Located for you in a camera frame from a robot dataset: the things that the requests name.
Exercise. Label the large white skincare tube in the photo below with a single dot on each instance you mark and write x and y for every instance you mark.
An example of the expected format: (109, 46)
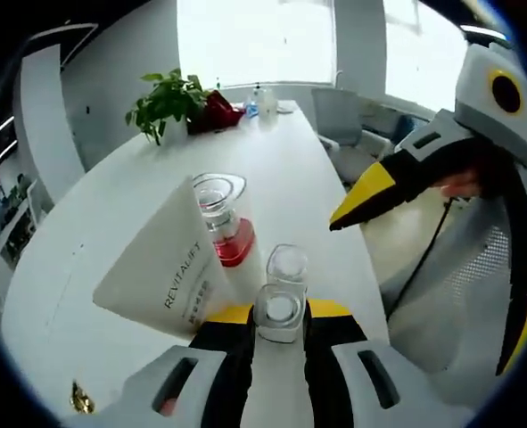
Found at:
(165, 267)

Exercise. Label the white mesh office chair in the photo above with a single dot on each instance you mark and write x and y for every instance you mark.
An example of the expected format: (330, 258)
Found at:
(468, 276)

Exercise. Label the green potted plant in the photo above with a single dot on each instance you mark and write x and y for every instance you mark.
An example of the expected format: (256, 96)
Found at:
(169, 100)

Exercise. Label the gold skincare sachet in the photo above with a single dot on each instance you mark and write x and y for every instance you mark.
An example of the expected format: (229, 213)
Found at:
(82, 399)

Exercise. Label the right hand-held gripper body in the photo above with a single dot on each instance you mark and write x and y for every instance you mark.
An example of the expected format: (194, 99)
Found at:
(481, 102)

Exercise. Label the clear dispenser bottle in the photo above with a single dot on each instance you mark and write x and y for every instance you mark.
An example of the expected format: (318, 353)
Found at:
(267, 104)

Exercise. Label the red collar skincare pump bottle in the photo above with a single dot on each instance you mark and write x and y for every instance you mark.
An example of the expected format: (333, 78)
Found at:
(234, 247)

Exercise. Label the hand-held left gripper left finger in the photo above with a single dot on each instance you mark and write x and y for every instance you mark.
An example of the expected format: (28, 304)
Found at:
(218, 356)

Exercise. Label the red bag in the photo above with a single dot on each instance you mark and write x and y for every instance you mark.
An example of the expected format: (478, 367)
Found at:
(218, 113)

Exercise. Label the grey office chair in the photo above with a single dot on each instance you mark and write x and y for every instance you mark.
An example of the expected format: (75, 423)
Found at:
(339, 116)

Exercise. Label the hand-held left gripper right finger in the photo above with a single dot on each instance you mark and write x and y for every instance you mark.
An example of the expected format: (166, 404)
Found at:
(334, 356)

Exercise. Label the person's right hand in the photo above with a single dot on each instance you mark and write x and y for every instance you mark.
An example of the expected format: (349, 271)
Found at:
(461, 185)

